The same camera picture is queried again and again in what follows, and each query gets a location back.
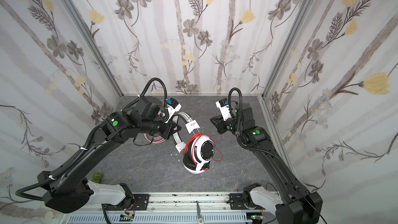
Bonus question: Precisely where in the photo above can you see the pink headphones with cable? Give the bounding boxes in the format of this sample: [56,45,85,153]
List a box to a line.
[144,134,165,144]

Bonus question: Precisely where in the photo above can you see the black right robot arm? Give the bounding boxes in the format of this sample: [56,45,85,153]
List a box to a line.
[210,87,323,224]

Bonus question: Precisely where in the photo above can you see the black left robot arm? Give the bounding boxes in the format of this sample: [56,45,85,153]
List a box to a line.
[15,78,181,214]

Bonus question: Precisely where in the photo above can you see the green small object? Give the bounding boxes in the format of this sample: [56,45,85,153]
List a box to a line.
[91,172,104,184]

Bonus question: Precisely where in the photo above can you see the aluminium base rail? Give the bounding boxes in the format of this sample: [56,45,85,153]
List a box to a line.
[59,192,276,224]

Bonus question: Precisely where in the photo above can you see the black white headphones red cable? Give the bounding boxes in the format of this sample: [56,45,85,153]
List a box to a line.
[169,111,224,175]

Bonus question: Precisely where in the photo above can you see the white perforated cable duct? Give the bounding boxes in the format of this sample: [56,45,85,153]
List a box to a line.
[66,213,252,224]

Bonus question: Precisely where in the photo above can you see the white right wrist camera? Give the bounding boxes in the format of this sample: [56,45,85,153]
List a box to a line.
[216,98,232,121]

